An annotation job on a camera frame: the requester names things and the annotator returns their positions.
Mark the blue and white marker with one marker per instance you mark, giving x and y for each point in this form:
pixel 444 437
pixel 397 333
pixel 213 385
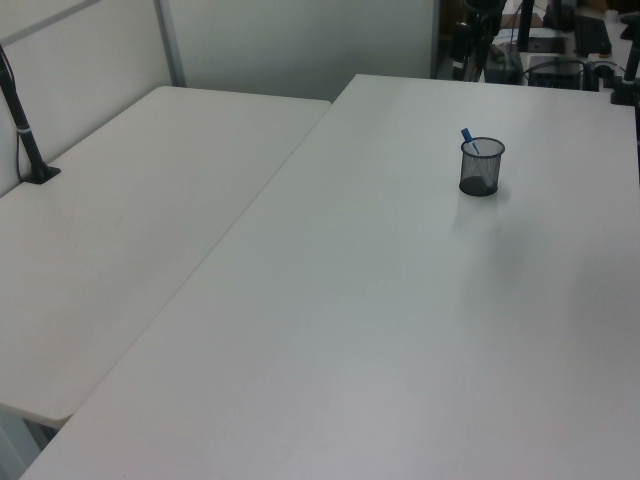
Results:
pixel 466 135

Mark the black monitor pole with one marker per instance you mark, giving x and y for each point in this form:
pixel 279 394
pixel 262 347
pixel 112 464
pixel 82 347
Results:
pixel 525 22

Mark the black tripod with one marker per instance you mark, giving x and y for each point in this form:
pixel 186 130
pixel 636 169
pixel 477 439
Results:
pixel 475 35

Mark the black camera pole with clamp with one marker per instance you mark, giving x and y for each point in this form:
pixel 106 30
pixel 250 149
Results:
pixel 26 136

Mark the black clamp stand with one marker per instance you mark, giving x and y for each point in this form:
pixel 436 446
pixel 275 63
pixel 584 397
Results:
pixel 626 85

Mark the white side table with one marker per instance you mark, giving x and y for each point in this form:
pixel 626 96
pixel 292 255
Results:
pixel 125 210

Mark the black mesh pen cup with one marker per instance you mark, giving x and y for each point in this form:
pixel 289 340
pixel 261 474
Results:
pixel 481 172

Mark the black electronics box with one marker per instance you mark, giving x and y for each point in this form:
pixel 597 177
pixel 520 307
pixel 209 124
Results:
pixel 556 72

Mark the grey partition frame post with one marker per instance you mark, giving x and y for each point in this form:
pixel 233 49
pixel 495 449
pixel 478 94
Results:
pixel 171 45

